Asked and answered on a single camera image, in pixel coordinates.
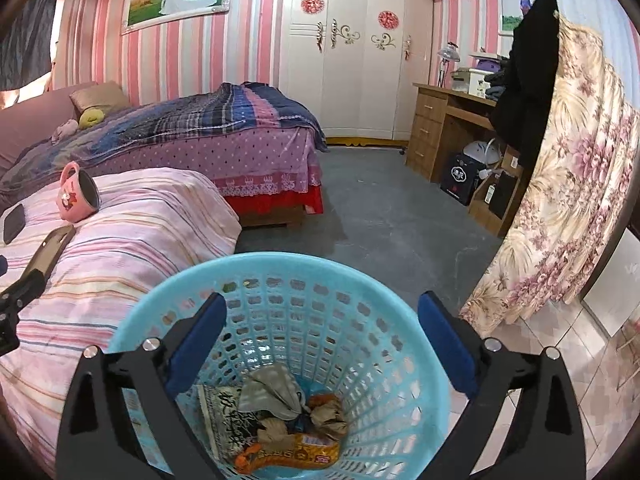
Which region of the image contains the brown cloth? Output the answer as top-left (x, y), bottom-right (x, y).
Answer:
top-left (310, 402), bottom-right (348, 441)

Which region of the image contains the desk lamp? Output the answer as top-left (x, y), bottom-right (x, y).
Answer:
top-left (436, 42), bottom-right (460, 88)

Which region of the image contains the black coat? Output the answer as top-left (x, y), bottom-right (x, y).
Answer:
top-left (489, 0), bottom-right (561, 171)

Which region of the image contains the white panel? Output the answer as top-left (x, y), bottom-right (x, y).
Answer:
top-left (582, 230), bottom-right (640, 336)

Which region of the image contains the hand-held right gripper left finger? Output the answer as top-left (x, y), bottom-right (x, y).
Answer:
top-left (56, 292), bottom-right (228, 480)

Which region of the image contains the purple polka dot sheet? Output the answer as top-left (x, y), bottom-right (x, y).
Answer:
top-left (140, 122), bottom-right (321, 196)

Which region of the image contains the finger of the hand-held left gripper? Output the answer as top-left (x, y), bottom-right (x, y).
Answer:
top-left (0, 267), bottom-right (47, 313)

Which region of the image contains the beige paper sheet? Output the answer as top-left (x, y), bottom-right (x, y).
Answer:
top-left (237, 362), bottom-right (308, 422)

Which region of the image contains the black bag under desk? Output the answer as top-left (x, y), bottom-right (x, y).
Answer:
top-left (440, 152), bottom-right (483, 207)

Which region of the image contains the black and white snack bag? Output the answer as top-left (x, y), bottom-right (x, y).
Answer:
top-left (197, 384), bottom-right (266, 466)

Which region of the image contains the pink pig mug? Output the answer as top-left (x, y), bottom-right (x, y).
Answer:
top-left (56, 161), bottom-right (102, 222)

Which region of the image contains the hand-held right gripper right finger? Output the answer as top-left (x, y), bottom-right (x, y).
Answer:
top-left (417, 290), bottom-right (587, 480)

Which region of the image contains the brown phone case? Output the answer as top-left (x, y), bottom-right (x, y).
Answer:
top-left (22, 224), bottom-right (77, 281)

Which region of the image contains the dark curtain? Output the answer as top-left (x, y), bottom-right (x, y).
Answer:
top-left (0, 0), bottom-right (62, 92)

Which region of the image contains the orange snack wrapper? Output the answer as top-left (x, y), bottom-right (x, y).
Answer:
top-left (234, 432), bottom-right (342, 471)

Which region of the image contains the red bed skirt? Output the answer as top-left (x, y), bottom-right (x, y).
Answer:
top-left (225, 185), bottom-right (325, 216)

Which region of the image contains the tan pillow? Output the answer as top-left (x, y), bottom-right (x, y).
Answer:
top-left (69, 81), bottom-right (128, 116)

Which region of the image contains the yellow plush toy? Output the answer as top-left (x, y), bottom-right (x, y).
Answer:
top-left (78, 106), bottom-right (106, 130)

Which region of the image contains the small wall picture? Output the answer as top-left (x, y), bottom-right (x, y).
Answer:
top-left (499, 0), bottom-right (541, 38)

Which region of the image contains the floral curtain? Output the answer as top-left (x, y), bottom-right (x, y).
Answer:
top-left (460, 15), bottom-right (640, 336)

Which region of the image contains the blue plaid quilt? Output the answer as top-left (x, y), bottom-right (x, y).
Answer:
top-left (0, 81), bottom-right (328, 196)

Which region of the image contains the white appliance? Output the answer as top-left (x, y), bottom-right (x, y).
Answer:
top-left (462, 137), bottom-right (502, 168)

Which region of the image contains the pink plush toy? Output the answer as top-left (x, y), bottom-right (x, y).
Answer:
top-left (51, 119), bottom-right (81, 142)

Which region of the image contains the pink striped bed sheet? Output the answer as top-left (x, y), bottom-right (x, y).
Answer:
top-left (0, 167), bottom-right (243, 476)

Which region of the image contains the white wardrobe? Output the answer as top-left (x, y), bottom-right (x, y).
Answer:
top-left (277, 0), bottom-right (433, 146)

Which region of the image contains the blue plastic basket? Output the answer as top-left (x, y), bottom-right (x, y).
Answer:
top-left (107, 252), bottom-right (453, 480)

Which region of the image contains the orange tangerine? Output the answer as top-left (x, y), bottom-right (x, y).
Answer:
top-left (306, 394), bottom-right (342, 412)

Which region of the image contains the wooden desk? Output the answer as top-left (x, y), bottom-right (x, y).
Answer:
top-left (405, 82), bottom-right (526, 238)

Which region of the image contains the pink upholstered headboard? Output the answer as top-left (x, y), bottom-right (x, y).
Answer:
top-left (0, 81), bottom-right (98, 171)

